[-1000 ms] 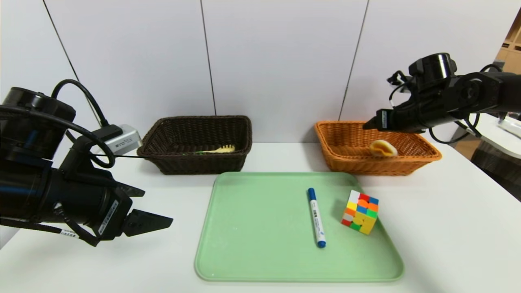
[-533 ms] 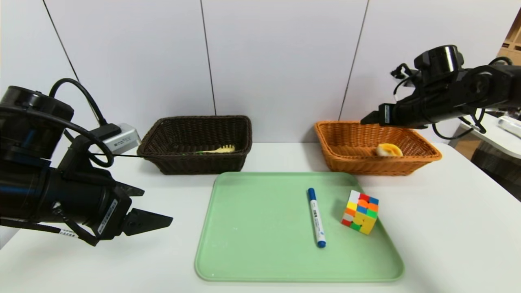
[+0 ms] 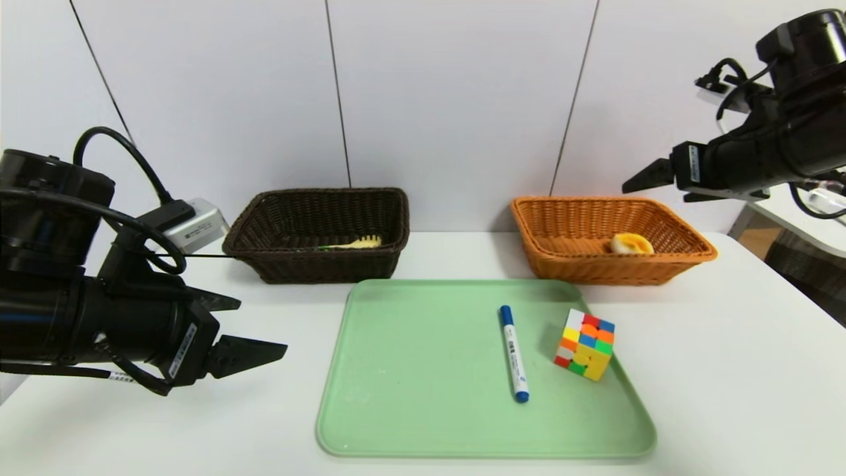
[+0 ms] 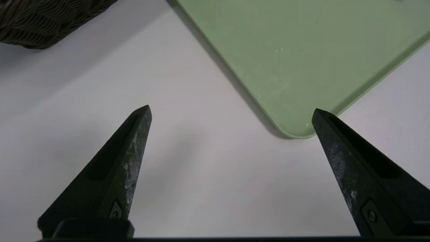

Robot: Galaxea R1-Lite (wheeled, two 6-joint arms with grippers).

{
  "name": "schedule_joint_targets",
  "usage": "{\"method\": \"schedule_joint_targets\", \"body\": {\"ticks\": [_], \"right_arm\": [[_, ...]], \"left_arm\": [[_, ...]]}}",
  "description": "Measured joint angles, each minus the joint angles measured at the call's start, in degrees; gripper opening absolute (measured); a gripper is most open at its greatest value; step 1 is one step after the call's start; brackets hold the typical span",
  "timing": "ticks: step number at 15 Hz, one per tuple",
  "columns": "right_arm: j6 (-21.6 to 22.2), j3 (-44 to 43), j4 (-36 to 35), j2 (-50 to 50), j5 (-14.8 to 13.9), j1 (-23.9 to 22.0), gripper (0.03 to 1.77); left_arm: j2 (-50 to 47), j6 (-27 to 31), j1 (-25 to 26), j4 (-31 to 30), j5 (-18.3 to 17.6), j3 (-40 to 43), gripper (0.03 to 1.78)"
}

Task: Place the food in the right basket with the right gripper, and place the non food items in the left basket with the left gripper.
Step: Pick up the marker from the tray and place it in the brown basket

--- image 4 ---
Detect dark brown wicker basket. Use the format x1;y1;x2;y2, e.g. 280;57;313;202
0;0;118;50

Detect pale green plastic tray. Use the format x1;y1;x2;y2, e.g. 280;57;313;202
175;0;430;139

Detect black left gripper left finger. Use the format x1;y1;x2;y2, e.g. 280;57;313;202
37;105;153;238

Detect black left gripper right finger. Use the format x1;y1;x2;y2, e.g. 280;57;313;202
311;108;430;238

